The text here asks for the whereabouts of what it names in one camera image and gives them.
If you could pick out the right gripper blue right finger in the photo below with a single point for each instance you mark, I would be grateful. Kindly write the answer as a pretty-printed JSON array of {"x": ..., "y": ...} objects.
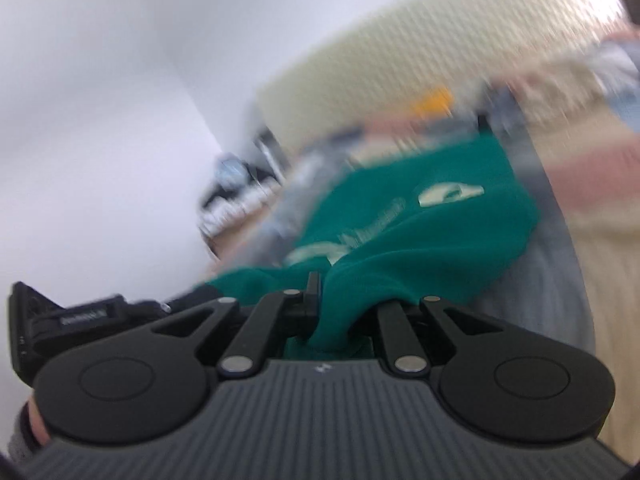
[{"x": 395, "y": 343}]

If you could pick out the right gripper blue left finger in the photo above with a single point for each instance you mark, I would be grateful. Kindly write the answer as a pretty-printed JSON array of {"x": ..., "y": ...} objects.
[{"x": 259, "y": 332}]

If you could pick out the green hoodie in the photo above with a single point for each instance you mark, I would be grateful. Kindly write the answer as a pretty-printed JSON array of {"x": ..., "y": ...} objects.
[{"x": 447, "y": 223}]

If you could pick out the grey sweater left forearm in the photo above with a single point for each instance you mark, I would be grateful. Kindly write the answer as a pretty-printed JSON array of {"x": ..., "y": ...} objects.
[{"x": 23, "y": 443}]

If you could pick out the white clothes pile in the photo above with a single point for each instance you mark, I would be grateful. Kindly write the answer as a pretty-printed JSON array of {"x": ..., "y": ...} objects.
[{"x": 224, "y": 213}]

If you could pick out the left hand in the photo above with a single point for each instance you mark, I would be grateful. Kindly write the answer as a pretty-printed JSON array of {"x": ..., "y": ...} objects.
[{"x": 36, "y": 423}]

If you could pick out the light blue bag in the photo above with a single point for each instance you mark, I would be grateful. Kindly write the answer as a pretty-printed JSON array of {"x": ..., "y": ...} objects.
[{"x": 231, "y": 172}]

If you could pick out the yellow object by headboard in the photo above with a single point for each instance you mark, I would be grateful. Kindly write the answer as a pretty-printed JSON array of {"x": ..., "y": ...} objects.
[{"x": 437, "y": 102}]

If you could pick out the patchwork quilt bedspread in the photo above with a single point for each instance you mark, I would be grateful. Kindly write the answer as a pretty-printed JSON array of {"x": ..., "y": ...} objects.
[{"x": 570, "y": 129}]

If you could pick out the cream quilted headboard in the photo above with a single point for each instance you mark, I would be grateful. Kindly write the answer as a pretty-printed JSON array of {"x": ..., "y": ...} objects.
[{"x": 400, "y": 53}]

